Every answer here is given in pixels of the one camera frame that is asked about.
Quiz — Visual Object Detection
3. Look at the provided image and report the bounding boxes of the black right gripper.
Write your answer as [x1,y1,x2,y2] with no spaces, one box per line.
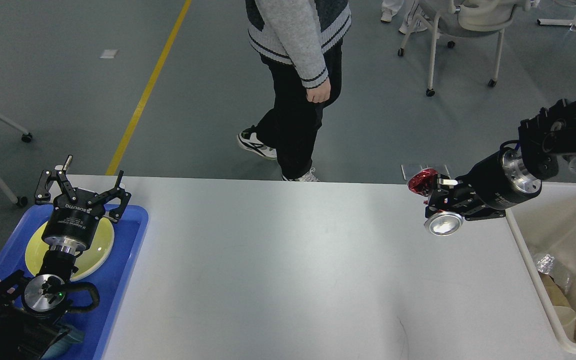
[423,148,542,221]

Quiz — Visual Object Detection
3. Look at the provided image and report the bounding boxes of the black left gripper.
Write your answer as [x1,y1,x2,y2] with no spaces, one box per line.
[35,155,133,255]

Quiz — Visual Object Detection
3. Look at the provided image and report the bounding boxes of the crushed red soda can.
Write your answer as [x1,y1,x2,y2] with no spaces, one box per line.
[407,168,465,237]

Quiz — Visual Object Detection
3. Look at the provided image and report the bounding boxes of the yellow plastic plate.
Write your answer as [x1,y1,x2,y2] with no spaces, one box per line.
[24,218,115,281]

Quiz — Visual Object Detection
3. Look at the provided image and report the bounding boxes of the aluminium foil tray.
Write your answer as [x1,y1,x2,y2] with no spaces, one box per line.
[531,251,574,294]

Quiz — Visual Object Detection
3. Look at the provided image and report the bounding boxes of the brown paper bag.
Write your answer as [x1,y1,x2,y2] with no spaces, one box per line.
[538,272,572,309]

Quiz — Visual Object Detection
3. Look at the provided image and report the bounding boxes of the teal green mug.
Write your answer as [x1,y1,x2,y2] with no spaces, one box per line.
[41,325,85,360]

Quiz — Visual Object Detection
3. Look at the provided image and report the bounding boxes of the white paper cup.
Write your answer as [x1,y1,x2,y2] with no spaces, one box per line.
[553,305,576,343]

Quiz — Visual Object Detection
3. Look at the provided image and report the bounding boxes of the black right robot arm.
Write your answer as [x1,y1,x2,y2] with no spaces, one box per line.
[407,99,576,221]

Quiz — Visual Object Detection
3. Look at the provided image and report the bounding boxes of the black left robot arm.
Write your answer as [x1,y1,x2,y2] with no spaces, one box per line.
[0,155,131,360]

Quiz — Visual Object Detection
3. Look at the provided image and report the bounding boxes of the right floor socket cover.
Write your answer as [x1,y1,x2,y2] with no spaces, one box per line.
[425,163,454,179]

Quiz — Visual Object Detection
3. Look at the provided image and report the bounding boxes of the floor socket cover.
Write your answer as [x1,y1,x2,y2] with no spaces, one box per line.
[425,163,454,179]
[400,163,426,182]

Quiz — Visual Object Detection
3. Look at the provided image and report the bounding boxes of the left floor socket cover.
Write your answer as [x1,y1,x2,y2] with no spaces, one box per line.
[400,163,426,182]

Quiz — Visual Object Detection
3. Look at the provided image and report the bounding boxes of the blue plastic tray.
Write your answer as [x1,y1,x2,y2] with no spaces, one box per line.
[0,205,149,360]

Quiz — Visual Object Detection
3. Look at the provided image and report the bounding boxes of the white grey office chair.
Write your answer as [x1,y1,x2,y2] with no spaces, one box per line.
[397,0,539,97]

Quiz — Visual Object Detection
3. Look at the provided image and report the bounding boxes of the person in white tracksuit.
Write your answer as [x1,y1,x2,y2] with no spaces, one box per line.
[380,0,431,36]

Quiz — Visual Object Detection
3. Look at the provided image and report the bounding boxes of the person in black trousers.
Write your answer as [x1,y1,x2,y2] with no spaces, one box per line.
[237,0,352,182]

